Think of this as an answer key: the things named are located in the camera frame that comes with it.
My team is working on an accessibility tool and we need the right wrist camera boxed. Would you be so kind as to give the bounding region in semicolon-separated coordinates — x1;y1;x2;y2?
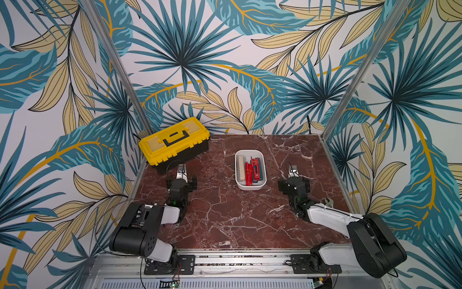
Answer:
288;164;300;178

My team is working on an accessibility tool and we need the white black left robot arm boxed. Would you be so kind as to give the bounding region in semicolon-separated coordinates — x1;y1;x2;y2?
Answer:
109;177;197;263

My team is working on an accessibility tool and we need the red clip tool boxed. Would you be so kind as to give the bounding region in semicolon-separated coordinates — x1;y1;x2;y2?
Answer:
250;158;262;183
245;163;253;186

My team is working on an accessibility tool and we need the aluminium corner post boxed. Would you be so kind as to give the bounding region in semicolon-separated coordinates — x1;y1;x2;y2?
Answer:
320;0;411;142
81;0;154;134

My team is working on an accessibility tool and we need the aluminium front rail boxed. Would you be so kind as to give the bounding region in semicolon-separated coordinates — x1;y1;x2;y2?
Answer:
83;249;400;289

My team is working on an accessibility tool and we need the right aluminium corner post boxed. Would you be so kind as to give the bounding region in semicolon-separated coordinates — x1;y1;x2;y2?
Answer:
320;0;411;142

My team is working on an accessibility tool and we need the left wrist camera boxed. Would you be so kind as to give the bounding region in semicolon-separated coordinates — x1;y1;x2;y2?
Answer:
176;164;188;182

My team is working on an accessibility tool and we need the beige wooden block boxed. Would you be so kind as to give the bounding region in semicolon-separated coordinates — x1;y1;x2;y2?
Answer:
237;155;245;182

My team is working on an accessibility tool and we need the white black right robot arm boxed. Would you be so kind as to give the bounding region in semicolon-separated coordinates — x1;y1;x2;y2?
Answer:
278;175;407;278

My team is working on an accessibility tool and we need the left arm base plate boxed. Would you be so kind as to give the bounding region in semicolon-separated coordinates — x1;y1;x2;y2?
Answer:
144;254;196;276

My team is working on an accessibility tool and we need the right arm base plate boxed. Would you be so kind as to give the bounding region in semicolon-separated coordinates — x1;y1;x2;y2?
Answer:
285;254;342;275

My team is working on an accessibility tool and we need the left aluminium corner post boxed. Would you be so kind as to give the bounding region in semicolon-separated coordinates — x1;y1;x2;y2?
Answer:
81;0;154;134

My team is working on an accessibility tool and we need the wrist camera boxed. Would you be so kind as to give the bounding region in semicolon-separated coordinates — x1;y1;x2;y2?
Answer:
288;164;300;178
176;164;188;182

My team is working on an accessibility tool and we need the white plastic storage box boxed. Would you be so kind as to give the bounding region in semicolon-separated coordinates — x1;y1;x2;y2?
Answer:
235;149;268;191

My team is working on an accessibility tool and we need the yellow black toolbox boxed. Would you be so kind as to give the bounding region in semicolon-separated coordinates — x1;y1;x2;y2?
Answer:
139;117;211;175

